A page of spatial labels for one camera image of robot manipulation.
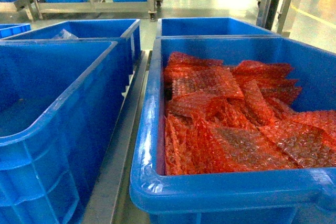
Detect blue bin rear right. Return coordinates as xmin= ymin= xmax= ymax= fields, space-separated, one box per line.
xmin=156 ymin=17 xmax=279 ymax=38

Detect stainless steel bin rack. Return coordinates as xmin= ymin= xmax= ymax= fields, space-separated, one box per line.
xmin=78 ymin=0 xmax=302 ymax=224

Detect blue bin rear left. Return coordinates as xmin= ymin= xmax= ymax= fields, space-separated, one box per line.
xmin=5 ymin=19 xmax=141 ymax=63

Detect red bubble wrap bags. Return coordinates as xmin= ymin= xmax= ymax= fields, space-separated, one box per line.
xmin=164 ymin=52 xmax=335 ymax=175

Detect blue bin far left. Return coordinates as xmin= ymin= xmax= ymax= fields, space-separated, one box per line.
xmin=0 ymin=23 xmax=31 ymax=39

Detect blue bin with red bags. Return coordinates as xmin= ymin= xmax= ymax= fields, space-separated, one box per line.
xmin=130 ymin=36 xmax=335 ymax=223

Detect empty blue bin front left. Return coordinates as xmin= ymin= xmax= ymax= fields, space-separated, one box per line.
xmin=1 ymin=41 xmax=132 ymax=223

